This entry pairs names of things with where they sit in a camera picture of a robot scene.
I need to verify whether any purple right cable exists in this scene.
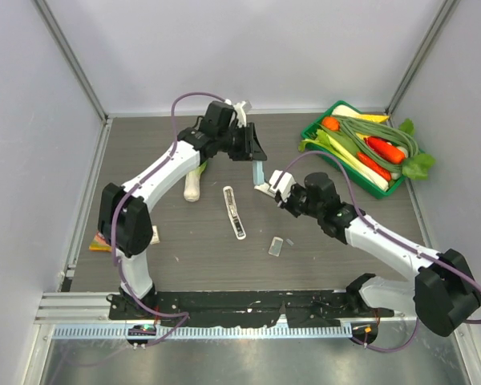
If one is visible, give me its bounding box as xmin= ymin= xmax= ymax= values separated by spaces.
xmin=271 ymin=151 xmax=481 ymax=352

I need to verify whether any pale green leek toy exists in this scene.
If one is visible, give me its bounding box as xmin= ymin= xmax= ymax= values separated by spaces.
xmin=298 ymin=129 xmax=389 ymax=191

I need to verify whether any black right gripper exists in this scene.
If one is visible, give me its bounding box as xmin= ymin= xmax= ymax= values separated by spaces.
xmin=277 ymin=181 xmax=324 ymax=218

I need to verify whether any colourful snack packet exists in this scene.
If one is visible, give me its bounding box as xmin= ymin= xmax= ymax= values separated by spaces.
xmin=88 ymin=232 xmax=111 ymax=253

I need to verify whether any green long beans bundle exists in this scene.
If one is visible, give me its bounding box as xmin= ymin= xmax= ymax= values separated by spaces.
xmin=333 ymin=115 xmax=424 ymax=179

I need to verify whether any orange pumpkin toy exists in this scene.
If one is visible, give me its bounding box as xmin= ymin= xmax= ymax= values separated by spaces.
xmin=321 ymin=116 xmax=340 ymax=132

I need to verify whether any green plastic tray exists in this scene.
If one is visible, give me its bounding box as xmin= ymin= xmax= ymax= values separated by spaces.
xmin=299 ymin=101 xmax=435 ymax=199

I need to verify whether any red chili pepper toy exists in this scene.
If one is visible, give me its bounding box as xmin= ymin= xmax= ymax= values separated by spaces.
xmin=357 ymin=152 xmax=392 ymax=182

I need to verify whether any green lettuce leaf toy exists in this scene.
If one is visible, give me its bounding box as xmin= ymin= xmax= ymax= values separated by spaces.
xmin=398 ymin=118 xmax=436 ymax=180

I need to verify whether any yellow corn toy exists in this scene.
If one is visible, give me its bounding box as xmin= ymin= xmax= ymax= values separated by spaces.
xmin=356 ymin=114 xmax=390 ymax=124

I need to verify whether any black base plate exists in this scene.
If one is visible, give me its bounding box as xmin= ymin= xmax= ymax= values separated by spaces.
xmin=107 ymin=290 xmax=394 ymax=329

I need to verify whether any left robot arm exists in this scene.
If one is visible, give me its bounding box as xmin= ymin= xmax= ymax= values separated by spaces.
xmin=98 ymin=100 xmax=267 ymax=320

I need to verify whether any staples box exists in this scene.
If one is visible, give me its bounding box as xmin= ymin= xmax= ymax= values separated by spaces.
xmin=150 ymin=225 xmax=160 ymax=245

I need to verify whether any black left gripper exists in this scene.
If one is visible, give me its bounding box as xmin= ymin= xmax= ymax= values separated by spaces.
xmin=216 ymin=123 xmax=265 ymax=162

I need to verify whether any white radish toy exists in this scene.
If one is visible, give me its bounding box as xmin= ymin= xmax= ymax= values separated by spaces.
xmin=331 ymin=104 xmax=361 ymax=118

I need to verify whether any staples tray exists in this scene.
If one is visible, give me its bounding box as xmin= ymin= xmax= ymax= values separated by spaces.
xmin=268 ymin=237 xmax=284 ymax=257

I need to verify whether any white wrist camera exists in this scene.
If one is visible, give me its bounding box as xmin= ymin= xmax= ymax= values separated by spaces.
xmin=224 ymin=99 xmax=252 ymax=128
xmin=269 ymin=170 xmax=296 ymax=200

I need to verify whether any green bok choy toy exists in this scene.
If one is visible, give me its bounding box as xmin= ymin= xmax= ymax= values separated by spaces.
xmin=184 ymin=162 xmax=208 ymax=202

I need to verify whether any orange carrot toy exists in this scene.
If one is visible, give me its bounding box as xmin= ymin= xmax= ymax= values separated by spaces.
xmin=366 ymin=136 xmax=406 ymax=164

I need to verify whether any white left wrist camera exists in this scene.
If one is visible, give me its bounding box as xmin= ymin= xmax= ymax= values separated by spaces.
xmin=224 ymin=99 xmax=252 ymax=128

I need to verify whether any white stapler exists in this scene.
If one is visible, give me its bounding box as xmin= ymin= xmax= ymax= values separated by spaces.
xmin=223 ymin=186 xmax=246 ymax=241

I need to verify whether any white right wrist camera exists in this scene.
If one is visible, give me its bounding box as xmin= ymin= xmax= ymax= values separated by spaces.
xmin=269 ymin=170 xmax=296 ymax=200

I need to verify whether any perforated cable duct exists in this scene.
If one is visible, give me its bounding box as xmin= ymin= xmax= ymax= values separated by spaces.
xmin=52 ymin=322 xmax=352 ymax=340

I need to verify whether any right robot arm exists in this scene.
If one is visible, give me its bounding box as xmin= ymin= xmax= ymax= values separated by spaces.
xmin=269 ymin=170 xmax=481 ymax=337

